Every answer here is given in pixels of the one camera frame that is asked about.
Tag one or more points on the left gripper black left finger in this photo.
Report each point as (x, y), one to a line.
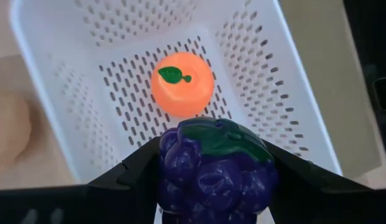
(87, 205)

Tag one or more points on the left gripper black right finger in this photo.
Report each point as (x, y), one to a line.
(320, 202)

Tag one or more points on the tan toy potato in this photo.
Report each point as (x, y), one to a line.
(9, 130)

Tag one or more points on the purple toy grapes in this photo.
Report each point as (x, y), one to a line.
(211, 183)

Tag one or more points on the orange toy fruit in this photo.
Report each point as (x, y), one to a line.
(186, 96)

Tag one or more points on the folded olive cloth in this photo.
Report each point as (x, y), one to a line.
(330, 77)

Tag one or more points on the white perforated plastic basket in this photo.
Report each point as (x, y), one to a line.
(56, 31)

